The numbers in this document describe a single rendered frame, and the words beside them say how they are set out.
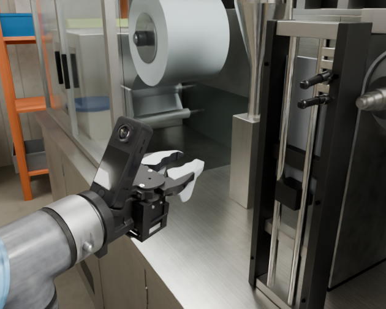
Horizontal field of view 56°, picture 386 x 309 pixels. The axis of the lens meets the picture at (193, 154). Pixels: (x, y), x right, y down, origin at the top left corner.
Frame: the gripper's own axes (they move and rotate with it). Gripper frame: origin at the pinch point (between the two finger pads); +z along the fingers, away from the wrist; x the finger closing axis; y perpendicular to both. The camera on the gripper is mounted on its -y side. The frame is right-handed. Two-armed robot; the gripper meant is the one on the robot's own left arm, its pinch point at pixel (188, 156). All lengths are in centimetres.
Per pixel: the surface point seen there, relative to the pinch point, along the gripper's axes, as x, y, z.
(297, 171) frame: 13.0, 3.2, 15.9
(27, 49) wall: -296, 54, 147
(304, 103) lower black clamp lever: 14.5, -12.1, 5.3
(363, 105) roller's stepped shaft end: 21.0, -12.6, 10.6
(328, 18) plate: -5, -19, 68
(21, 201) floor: -216, 154, 84
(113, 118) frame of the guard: -47, 15, 27
